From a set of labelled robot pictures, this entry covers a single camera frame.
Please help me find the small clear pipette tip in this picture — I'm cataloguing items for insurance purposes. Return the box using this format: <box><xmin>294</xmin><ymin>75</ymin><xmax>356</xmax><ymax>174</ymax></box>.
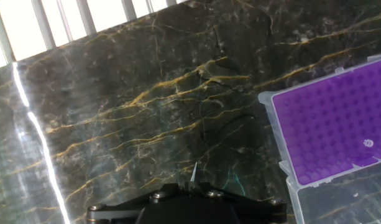
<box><xmin>190</xmin><ymin>161</ymin><xmax>198</xmax><ymax>183</ymax></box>

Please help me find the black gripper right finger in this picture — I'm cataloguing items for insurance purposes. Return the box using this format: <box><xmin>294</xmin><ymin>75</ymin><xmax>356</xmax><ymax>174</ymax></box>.
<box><xmin>191</xmin><ymin>183</ymin><xmax>287</xmax><ymax>224</ymax></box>

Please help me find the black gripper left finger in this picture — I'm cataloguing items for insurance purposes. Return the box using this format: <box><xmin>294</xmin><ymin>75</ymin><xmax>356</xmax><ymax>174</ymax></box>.
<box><xmin>86</xmin><ymin>183</ymin><xmax>191</xmax><ymax>224</ymax></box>

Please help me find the open purple pipette tip box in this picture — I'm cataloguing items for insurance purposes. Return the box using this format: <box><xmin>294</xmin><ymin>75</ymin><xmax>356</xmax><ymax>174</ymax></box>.
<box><xmin>257</xmin><ymin>52</ymin><xmax>381</xmax><ymax>224</ymax></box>

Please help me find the black marble pattern mat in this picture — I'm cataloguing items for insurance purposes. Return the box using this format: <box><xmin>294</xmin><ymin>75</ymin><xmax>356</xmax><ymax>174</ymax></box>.
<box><xmin>0</xmin><ymin>0</ymin><xmax>381</xmax><ymax>224</ymax></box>

